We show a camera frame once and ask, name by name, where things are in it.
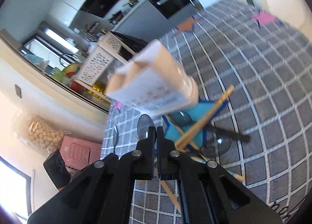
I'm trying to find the wooden chopstick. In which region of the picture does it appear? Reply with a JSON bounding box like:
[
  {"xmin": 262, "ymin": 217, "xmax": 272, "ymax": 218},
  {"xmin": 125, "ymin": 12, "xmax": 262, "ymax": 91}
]
[
  {"xmin": 165, "ymin": 115, "xmax": 245, "ymax": 182},
  {"xmin": 175, "ymin": 85, "xmax": 235, "ymax": 150}
]

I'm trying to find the dark transparent spoon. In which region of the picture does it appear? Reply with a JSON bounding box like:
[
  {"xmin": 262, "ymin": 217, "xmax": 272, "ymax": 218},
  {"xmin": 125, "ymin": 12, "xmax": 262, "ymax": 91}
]
[{"xmin": 201, "ymin": 137, "xmax": 232, "ymax": 158}]

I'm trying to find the white plastic utensil holder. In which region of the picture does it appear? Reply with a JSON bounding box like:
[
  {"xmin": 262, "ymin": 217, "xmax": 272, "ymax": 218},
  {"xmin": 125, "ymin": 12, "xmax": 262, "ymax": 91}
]
[{"xmin": 105, "ymin": 39, "xmax": 199, "ymax": 116}]

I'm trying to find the kitchen faucet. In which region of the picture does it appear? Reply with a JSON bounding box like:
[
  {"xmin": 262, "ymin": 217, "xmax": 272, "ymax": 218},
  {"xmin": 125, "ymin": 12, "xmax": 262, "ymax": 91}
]
[{"xmin": 59, "ymin": 53, "xmax": 77, "ymax": 67}]

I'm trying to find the pink plastic stool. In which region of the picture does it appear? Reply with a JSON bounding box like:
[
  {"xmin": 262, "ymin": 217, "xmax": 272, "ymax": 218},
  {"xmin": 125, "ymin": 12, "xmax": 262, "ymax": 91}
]
[{"xmin": 60, "ymin": 135, "xmax": 102, "ymax": 170}]

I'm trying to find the bag of round nuts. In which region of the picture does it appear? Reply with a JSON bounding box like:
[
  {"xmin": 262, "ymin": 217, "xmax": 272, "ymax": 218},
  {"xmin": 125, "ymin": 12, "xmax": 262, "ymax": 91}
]
[{"xmin": 25, "ymin": 117, "xmax": 65, "ymax": 155}]

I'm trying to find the grey checked tablecloth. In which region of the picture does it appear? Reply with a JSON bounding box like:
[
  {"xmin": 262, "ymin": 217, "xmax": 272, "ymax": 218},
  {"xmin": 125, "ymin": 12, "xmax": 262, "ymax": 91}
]
[{"xmin": 100, "ymin": 0, "xmax": 312, "ymax": 224}]

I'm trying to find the white perforated storage rack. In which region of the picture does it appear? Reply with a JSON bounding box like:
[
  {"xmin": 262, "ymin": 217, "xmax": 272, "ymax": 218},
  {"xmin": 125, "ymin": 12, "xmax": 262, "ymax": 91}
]
[{"xmin": 76, "ymin": 32, "xmax": 136, "ymax": 86}]

